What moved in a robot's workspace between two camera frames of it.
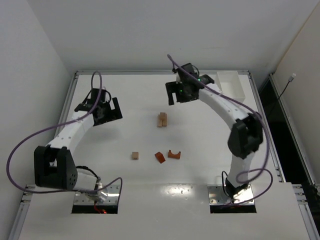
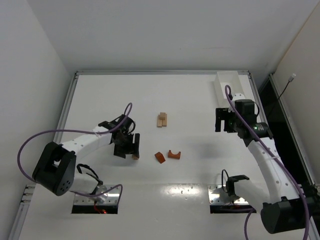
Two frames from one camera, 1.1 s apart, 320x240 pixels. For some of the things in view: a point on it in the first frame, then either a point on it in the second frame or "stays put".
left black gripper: x=110 y=116 → x=126 y=146
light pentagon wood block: x=162 y=116 stays put
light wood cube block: x=135 y=155 stays put
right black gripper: x=175 y=91 → x=223 y=116
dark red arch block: x=177 y=156 stays put
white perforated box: x=230 y=85 stays put
